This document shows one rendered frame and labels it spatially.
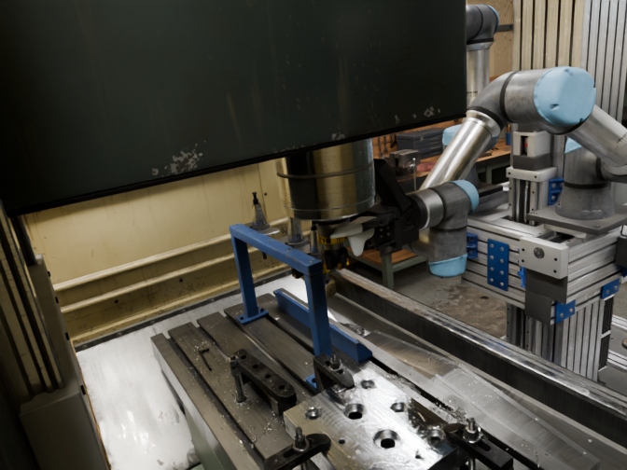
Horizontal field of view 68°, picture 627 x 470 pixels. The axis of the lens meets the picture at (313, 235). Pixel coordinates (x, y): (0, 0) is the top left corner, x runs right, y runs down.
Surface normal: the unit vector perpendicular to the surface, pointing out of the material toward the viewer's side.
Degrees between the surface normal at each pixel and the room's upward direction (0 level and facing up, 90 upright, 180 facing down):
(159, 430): 24
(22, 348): 90
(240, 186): 90
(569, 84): 87
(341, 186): 90
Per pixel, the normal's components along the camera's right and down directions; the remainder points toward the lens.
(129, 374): 0.11, -0.77
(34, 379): 0.54, 0.22
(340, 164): 0.30, 0.28
